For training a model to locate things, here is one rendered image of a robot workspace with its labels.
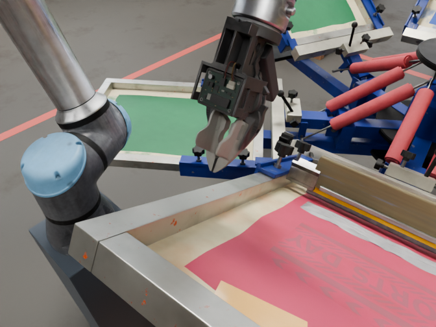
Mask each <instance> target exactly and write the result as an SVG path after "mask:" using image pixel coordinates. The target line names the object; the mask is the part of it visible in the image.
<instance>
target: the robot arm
mask: <svg viewBox="0 0 436 327"><path fill-rule="evenodd" d="M296 1H297V0H236V1H235V3H234V7H233V9H232V16H233V17H234V18H232V17H229V16H227V17H226V21H225V24H224V28H223V31H222V34H221V38H220V40H219V44H218V47H217V50H216V53H215V57H214V59H213V62H212V63H209V62H205V61H203V60H202V61H201V64H200V67H199V72H198V74H197V78H196V81H195V85H194V87H193V91H192V94H191V98H190V99H194V100H198V103H199V104H202V105H204V106H206V116H207V120H208V124H207V125H206V127H205V128H203V129H202V130H201V131H199V132H198V133H197V136H196V138H195V144H196V146H198V147H200V148H202V149H205V150H206V159H207V163H208V167H209V169H210V171H212V172H214V173H216V172H218V171H220V170H221V169H223V168H225V167H226V166H227V165H228V164H230V163H231V162H232V161H233V160H234V159H235V158H236V157H237V156H238V155H239V154H240V153H241V151H242V150H244V149H245V148H246V147H247V146H248V145H249V143H250V142H251V141H252V140H253V139H254V138H255V137H256V136H257V135H258V133H259V132H260V130H261V128H262V126H263V122H264V119H265V113H266V111H267V109H268V108H269V107H268V106H265V101H266V100H267V101H270V102H273V101H274V100H275V98H276V96H277V95H278V93H279V88H278V80H277V75H276V66H275V61H274V53H273V47H272V45H274V46H279V44H280V41H281V39H282V35H281V34H282V33H284V32H285V30H286V28H287V25H288V23H289V19H290V17H291V16H294V15H295V12H296V9H295V8H294V6H295V3H296ZM0 24H1V25H2V27H3V28H4V30H5V31H6V33H7V34H8V36H9V37H10V39H11V40H12V42H13V44H14V45H15V46H16V48H17V50H18V51H19V53H20V54H21V56H22V57H23V59H24V60H25V61H26V63H27V65H28V66H29V67H30V70H31V71H32V72H33V74H34V76H35V77H36V78H37V80H38V82H39V83H40V84H41V86H42V88H43V89H44V90H45V92H46V94H47V95H48V96H49V98H50V100H51V101H52V103H53V104H54V106H55V107H56V109H57V111H56V115H55V121H56V123H57V124H58V126H59V127H60V128H61V130H62V132H56V133H52V134H48V135H47V137H46V138H43V137H41V138H40V139H37V140H36V141H35V142H34V143H32V144H31V145H30V146H29V147H28V148H27V150H26V151H25V152H24V154H23V156H22V159H21V173H22V175H23V177H24V180H25V184H26V186H27V187H28V189H29V191H30V192H32V194H33V195H34V198H35V199H36V201H37V203H38V205H39V206H40V208H41V210H42V212H43V214H44V215H45V222H46V235H47V238H48V240H49V242H50V244H51V246H52V247H53V248H54V249H55V250H56V251H57V252H59V253H61V254H64V255H68V256H70V255H69V254H68V250H69V246H70V242H71V236H72V233H73V228H74V225H75V223H78V222H81V221H85V220H88V219H93V218H95V217H99V216H102V215H106V214H109V213H114V212H115V210H114V208H113V206H112V205H111V204H110V203H109V202H108V201H107V200H106V199H105V198H104V197H103V196H102V195H101V194H100V192H99V189H98V187H97V181H98V179H99V178H100V177H101V175H102V174H103V173H104V171H105V170H106V169H107V167H108V166H109V165H110V164H111V162H112V161H113V159H114V158H115V157H116V156H117V154H118V153H119V151H121V150H122V149H123V148H124V146H125V145H126V143H127V140H128V139H129V137H130V135H131V132H132V124H131V120H130V118H129V116H128V114H127V112H126V110H125V109H124V108H123V107H122V106H121V105H119V106H118V105H117V102H115V101H114V100H111V99H107V97H106V95H105V94H103V93H99V92H97V91H95V90H94V88H93V86H92V85H91V82H90V81H89V79H88V77H87V76H86V74H85V72H84V70H83V68H82V66H81V65H80V63H79V61H78V60H77V57H76V56H75V54H74V52H73V50H72V48H71V47H70V45H69V43H68V42H67V40H66V37H65V36H64V34H63V32H62V31H61V29H60V27H59V25H58V23H57V22H56V20H55V18H54V16H53V15H52V13H51V11H50V9H49V7H48V6H47V3H46V2H45V0H0ZM202 72H203V73H205V74H206V75H205V78H204V81H203V84H202V88H201V90H200V92H199V91H196V90H197V86H198V83H199V80H200V76H201V73H202ZM228 115H229V116H231V117H234V118H236V120H235V122H234V123H232V124H231V120H230V118H229V117H228ZM227 130H228V135H227V137H225V139H223V138H224V134H225V133H226V131H227Z"/></svg>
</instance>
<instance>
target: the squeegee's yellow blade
mask: <svg viewBox="0 0 436 327"><path fill-rule="evenodd" d="M314 192H316V193H318V194H319V195H322V196H324V197H326V198H328V199H330V200H333V201H335V202H337V203H339V204H341V205H343V206H346V207H347V208H350V209H351V210H354V211H356V212H358V213H360V214H362V215H364V216H367V217H369V218H371V219H373V220H375V221H378V222H379V223H381V224H384V225H385V226H388V227H390V228H392V229H394V230H396V231H398V232H401V233H403V234H405V235H407V236H409V237H412V238H413V239H416V240H417V241H420V242H421V243H424V244H426V245H428V246H430V247H432V248H435V249H436V244H434V243H431V242H429V241H427V240H425V239H422V238H421V237H418V236H416V235H415V234H412V233H410V232H408V231H406V230H403V229H401V228H399V227H397V226H395V225H393V224H391V223H388V222H387V221H384V220H382V219H380V218H378V217H375V216H373V215H371V214H369V213H367V212H364V211H363V210H360V209H359V208H356V207H354V206H352V205H350V204H347V203H345V202H343V201H341V200H339V199H337V198H335V197H333V196H331V195H328V194H326V193H324V192H322V191H320V190H319V188H315V190H314Z"/></svg>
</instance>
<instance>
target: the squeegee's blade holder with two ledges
mask: <svg viewBox="0 0 436 327"><path fill-rule="evenodd" d="M319 190H320V191H322V192H324V193H326V194H328V195H331V196H333V197H335V198H337V199H339V200H341V201H343V202H345V203H347V204H350V205H352V206H354V207H356V208H359V209H360V210H363V211H364V212H367V213H369V214H371V215H373V216H375V217H378V218H380V219H382V220H384V221H387V222H388V223H391V224H393V225H395V226H397V227H399V228H401V229H403V230H406V231H408V232H410V233H412V234H415V235H416V236H418V237H421V238H422V239H425V240H427V241H429V242H431V243H434V244H436V238H435V237H433V236H431V235H429V234H426V233H424V232H422V231H420V230H417V229H416V228H413V227H411V226H409V225H407V224H404V223H402V222H400V221H397V220H396V219H393V218H392V217H389V216H387V215H385V214H383V213H380V212H378V211H376V210H373V209H372V208H369V207H368V206H365V205H363V204H361V203H359V202H356V201H354V200H352V199H349V198H348V197H346V196H343V195H341V194H339V193H337V192H334V191H332V190H330V189H328V188H326V187H324V186H321V187H320V188H319Z"/></svg>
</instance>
